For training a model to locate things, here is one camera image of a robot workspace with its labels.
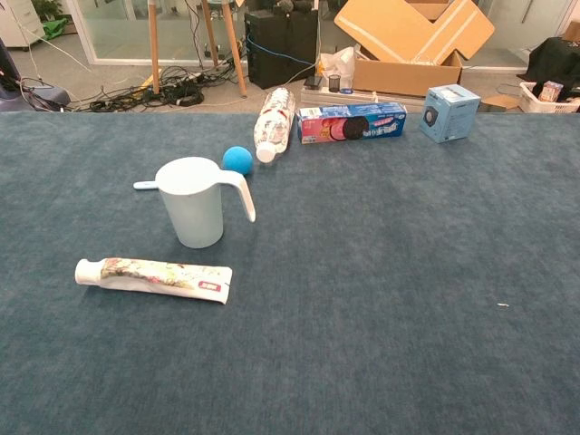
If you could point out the floral white toothpaste tube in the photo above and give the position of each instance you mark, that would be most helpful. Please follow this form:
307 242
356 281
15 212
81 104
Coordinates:
158 276

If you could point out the light blue toothbrush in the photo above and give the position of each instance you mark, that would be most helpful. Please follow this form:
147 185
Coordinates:
144 185

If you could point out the blue foam ball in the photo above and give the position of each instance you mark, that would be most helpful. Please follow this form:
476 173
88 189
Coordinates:
236 159

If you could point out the blue felt table cover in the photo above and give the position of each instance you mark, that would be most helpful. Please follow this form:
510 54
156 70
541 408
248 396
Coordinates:
362 272

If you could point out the clear plastic water bottle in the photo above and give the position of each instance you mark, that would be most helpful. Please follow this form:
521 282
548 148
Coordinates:
272 127

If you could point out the blue pink cookie box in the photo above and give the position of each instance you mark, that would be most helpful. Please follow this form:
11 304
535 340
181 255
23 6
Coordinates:
349 124

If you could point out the long aluminium profile stack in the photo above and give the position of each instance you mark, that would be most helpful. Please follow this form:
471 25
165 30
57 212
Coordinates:
312 102

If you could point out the small black flat device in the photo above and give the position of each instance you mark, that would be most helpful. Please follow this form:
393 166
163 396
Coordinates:
313 82

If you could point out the white plastic bag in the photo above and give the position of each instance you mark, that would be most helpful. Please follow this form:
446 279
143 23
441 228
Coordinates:
340 61

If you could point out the black computer tower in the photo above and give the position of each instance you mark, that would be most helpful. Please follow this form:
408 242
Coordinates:
281 50

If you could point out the wooden furniture leg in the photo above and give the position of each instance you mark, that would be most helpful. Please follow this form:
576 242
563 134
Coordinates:
154 50
234 50
209 31

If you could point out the open brown cardboard box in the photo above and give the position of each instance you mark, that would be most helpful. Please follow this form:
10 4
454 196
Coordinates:
399 74

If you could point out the light blue cube box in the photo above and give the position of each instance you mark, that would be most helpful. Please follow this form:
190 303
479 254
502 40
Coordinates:
446 113

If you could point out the flattened brown cardboard sheet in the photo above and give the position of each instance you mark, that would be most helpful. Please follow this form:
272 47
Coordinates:
394 27

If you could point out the small cardboard piece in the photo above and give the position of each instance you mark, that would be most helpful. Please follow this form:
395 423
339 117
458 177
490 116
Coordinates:
498 102

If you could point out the white plastic basket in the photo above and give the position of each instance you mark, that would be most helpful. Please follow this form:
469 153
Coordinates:
534 103

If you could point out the dark blue machine base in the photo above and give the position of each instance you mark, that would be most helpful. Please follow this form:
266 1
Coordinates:
45 97

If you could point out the colourful snack box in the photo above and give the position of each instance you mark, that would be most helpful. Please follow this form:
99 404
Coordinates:
551 90

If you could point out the green bag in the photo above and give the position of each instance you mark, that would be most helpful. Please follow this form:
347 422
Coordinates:
55 28

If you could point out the black cloth covered object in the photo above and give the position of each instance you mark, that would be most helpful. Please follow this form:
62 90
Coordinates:
557 59

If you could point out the white cabinet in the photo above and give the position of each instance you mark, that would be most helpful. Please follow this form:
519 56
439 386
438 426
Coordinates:
18 22

